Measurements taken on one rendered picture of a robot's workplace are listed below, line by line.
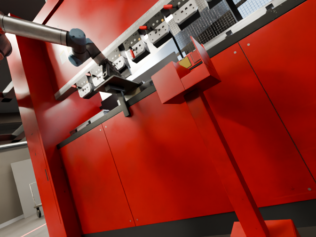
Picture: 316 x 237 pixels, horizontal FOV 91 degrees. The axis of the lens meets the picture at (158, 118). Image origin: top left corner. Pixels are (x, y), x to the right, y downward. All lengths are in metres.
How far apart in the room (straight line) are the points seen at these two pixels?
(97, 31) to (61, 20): 0.53
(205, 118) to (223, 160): 0.16
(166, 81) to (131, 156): 0.62
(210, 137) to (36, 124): 1.48
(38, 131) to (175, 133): 1.22
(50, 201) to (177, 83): 1.43
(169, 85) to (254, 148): 0.49
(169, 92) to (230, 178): 0.36
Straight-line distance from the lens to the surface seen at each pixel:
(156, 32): 1.20
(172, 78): 0.58
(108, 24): 1.50
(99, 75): 1.41
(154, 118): 0.93
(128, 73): 1.26
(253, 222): 0.66
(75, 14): 1.85
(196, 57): 0.72
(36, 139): 1.72
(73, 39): 0.97
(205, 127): 0.58
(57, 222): 1.69
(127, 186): 1.15
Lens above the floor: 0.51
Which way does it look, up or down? 10 degrees up
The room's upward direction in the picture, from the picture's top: 22 degrees counter-clockwise
